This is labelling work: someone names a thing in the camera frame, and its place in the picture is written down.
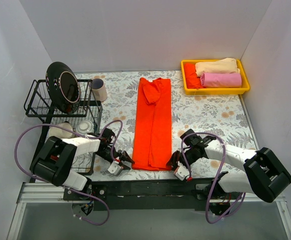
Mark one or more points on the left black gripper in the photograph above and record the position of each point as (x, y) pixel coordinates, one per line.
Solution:
(120, 157)

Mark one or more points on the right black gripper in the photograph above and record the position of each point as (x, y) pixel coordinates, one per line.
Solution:
(179, 158)

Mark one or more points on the orange t shirt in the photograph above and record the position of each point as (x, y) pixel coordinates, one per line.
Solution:
(152, 147)
(191, 78)

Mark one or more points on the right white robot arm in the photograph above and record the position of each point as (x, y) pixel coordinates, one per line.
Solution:
(262, 173)

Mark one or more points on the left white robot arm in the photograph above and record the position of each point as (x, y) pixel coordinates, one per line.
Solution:
(55, 159)

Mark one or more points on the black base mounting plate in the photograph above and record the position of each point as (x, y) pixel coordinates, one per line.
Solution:
(141, 187)

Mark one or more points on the blue white ceramic bowl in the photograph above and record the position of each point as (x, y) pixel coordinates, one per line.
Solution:
(84, 127)

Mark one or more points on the cream ceramic cup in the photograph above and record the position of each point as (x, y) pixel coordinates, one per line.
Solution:
(60, 133)

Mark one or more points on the purple rimmed mug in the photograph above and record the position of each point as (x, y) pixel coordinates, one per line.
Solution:
(99, 90)

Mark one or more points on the rolled orange t shirt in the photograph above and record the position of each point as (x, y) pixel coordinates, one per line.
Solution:
(191, 78)

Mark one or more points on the rolled pink t shirt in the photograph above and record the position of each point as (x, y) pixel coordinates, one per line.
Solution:
(221, 80)

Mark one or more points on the yellow plastic tray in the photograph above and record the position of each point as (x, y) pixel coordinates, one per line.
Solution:
(245, 86)

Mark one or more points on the black round plate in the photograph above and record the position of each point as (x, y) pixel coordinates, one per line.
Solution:
(63, 87)

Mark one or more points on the rolled beige t shirt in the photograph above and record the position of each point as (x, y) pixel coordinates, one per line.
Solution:
(223, 66)

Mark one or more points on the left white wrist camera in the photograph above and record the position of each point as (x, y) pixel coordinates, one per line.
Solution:
(115, 168)

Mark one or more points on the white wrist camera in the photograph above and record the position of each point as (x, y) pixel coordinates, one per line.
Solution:
(182, 173)
(115, 168)

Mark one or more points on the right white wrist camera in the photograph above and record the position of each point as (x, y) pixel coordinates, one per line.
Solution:
(182, 173)

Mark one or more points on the black wire dish rack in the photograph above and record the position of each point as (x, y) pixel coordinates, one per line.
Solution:
(39, 105)

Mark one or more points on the aluminium frame rail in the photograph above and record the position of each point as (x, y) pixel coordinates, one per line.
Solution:
(48, 193)

